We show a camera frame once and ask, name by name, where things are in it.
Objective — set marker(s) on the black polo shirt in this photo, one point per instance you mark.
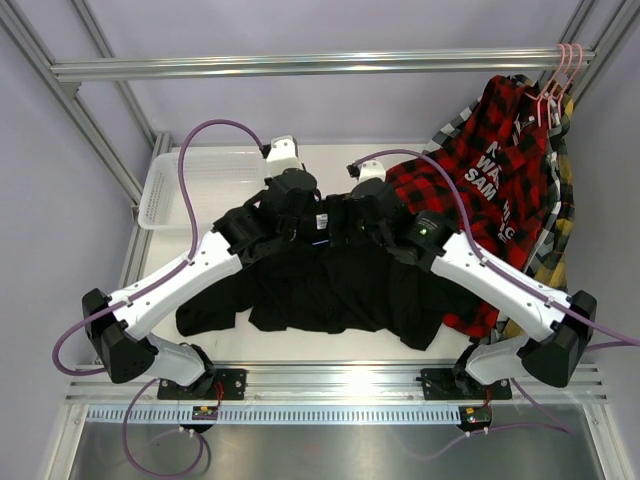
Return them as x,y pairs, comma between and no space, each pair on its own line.
333,288

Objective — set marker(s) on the grey white plaid shirt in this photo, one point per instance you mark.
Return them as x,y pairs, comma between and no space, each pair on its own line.
450,130

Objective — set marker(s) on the left aluminium frame post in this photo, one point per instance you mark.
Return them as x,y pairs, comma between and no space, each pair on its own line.
33,49

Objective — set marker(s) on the yellow plaid shirt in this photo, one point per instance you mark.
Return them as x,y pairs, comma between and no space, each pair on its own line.
542,199

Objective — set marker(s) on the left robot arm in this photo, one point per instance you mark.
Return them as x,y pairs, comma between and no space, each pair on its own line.
122,322

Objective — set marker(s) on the aluminium frame post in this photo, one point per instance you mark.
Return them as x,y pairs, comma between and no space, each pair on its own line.
616,29
33,49

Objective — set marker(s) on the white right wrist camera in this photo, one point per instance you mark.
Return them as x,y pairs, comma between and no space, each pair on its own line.
367,169

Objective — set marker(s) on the red black plaid shirt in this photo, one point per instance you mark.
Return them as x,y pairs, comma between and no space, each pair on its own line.
478,167

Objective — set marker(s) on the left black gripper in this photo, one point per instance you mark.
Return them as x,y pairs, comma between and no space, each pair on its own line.
311,209

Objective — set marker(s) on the right aluminium frame post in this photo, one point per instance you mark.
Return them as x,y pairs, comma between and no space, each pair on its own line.
616,29

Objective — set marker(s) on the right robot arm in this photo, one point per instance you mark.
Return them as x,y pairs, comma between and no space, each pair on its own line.
555,324

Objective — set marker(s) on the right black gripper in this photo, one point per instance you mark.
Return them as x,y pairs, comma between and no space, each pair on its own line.
341,207

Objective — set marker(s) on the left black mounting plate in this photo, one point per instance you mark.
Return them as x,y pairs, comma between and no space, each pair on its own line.
229,384

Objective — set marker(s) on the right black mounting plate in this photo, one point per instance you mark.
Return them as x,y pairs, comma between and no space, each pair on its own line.
447,384

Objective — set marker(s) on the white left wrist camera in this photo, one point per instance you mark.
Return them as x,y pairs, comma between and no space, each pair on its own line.
283,155

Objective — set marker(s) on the white slotted cable duct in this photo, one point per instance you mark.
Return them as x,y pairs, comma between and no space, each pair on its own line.
276,414

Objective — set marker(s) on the black mounting plate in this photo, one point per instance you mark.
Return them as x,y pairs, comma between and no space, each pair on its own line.
229,384
447,384

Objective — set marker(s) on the aluminium hanging rail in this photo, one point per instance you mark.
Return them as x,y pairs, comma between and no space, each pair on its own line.
341,63

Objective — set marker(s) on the white plastic basket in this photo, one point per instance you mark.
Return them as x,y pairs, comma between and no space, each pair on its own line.
216,181

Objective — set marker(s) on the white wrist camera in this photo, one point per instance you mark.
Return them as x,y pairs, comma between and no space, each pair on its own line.
283,155
367,169

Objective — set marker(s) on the pink wire hanger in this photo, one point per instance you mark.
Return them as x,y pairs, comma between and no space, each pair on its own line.
555,88
562,92
542,95

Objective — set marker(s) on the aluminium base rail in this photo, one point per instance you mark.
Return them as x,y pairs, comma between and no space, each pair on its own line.
371,383

